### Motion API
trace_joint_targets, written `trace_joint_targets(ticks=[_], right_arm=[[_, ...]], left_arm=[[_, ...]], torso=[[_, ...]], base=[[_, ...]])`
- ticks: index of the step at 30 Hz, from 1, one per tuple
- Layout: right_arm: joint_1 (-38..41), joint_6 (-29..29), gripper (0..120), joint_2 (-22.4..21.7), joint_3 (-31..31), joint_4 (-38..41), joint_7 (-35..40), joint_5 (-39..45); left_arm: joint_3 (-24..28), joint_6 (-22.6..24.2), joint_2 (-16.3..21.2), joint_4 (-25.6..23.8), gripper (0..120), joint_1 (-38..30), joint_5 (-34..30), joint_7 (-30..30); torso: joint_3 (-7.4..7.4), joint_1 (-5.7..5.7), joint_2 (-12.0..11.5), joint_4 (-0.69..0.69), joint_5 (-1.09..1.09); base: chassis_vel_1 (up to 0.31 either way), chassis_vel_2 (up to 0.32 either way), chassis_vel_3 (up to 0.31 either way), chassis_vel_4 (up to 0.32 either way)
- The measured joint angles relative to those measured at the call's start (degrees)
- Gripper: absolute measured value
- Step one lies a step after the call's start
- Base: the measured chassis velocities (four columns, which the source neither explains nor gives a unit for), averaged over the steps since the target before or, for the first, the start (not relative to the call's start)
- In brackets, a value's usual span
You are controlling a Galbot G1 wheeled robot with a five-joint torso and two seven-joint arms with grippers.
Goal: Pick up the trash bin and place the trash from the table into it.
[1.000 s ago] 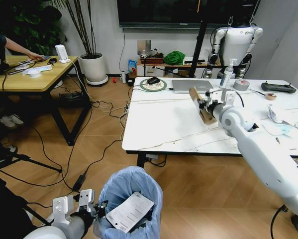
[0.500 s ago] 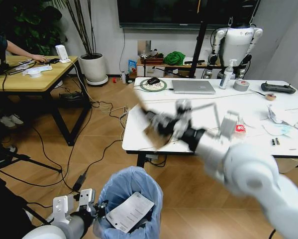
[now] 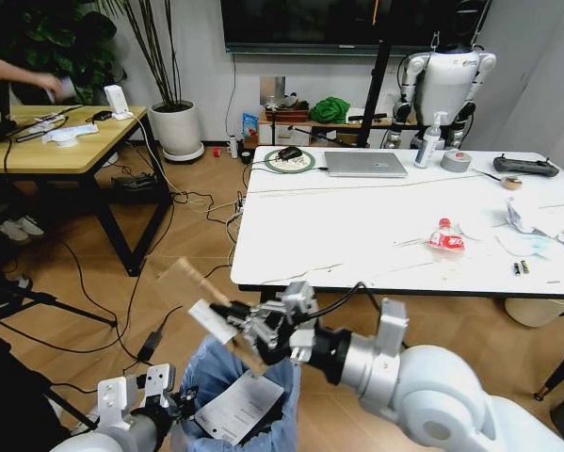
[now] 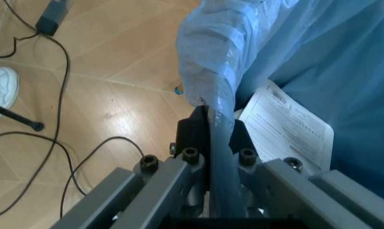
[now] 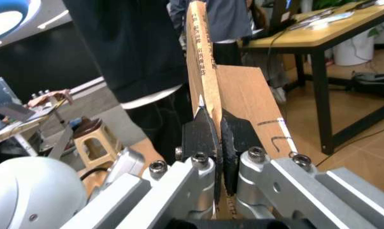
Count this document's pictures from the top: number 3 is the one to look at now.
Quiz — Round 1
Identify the black floor cable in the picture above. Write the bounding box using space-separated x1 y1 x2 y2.
57 187 245 373

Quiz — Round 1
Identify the white wheeled pot tray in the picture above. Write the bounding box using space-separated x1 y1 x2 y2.
161 142 206 165

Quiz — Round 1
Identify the crushed bottle red label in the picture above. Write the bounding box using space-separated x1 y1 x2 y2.
427 218 469 251

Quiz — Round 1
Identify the black chair leg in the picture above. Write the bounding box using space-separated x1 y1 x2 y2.
533 336 564 402

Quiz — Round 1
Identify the wooden table black frame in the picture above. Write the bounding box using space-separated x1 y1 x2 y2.
0 104 173 278

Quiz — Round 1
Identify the black stand pole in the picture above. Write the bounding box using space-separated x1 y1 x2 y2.
356 0 396 150

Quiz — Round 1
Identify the white humanoid robot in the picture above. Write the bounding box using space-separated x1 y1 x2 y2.
391 0 498 151

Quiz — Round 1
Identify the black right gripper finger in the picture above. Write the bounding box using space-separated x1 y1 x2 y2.
209 300 290 326
237 319 282 368

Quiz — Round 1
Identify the round green-rimmed mouse pad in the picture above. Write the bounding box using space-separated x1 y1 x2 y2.
264 149 316 174

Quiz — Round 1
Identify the black handheld controller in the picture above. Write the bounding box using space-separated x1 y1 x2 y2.
492 154 560 179

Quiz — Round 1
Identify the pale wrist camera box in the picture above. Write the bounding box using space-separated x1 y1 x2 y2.
144 363 177 401
281 281 319 322

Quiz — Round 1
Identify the black wall television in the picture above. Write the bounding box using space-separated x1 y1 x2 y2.
219 0 492 57

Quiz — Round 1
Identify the blue face mask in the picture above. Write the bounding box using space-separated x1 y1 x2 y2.
494 232 555 261

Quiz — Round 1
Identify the white plant pot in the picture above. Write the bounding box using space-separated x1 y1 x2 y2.
147 99 203 156

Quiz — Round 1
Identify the white paper booklet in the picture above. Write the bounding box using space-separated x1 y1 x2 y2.
194 371 285 446

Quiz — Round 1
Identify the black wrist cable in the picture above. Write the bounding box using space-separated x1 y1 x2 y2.
309 281 386 326

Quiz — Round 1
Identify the tall thin-stemmed plant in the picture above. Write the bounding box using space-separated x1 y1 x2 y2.
120 0 185 110

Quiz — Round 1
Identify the white paper sheet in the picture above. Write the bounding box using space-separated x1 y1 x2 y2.
47 75 79 105

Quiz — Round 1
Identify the silver laptop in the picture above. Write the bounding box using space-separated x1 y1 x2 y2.
323 150 410 179

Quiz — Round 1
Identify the black power brick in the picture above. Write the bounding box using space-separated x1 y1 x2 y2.
136 329 166 363

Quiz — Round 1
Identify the trash bin with blue liner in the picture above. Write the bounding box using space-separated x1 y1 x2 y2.
170 333 302 452

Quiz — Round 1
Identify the white shoe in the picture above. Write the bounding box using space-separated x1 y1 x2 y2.
0 219 32 245
15 215 46 238

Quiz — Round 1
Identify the low wooden shelf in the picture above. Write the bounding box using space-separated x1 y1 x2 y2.
256 106 408 148

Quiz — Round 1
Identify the blue printed box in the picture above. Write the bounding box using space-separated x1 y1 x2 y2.
241 112 261 139

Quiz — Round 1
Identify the white upright charger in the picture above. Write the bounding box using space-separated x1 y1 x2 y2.
103 84 136 121

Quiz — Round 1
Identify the black tripod leg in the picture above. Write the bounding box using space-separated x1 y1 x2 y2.
0 281 119 331

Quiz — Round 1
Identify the metal wall panel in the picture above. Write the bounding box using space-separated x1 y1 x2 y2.
259 73 288 107

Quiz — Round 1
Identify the white marble table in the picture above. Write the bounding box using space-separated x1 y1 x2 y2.
230 145 564 300

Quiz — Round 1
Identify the green cloth bundle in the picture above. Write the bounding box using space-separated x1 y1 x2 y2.
308 96 349 125

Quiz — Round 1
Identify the crumpled silver wrapper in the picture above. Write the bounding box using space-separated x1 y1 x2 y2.
505 197 549 235

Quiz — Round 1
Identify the grey duct tape roll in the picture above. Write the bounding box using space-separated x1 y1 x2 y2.
440 148 474 173

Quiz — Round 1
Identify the leafy green plant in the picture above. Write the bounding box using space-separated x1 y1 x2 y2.
0 0 125 105

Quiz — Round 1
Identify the clear pump bottle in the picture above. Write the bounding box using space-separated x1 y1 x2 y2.
413 111 449 170

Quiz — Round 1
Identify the white round bin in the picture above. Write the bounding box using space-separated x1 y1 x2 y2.
504 297 564 329

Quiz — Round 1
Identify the brown basket with items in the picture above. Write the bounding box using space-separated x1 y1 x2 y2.
264 92 312 124

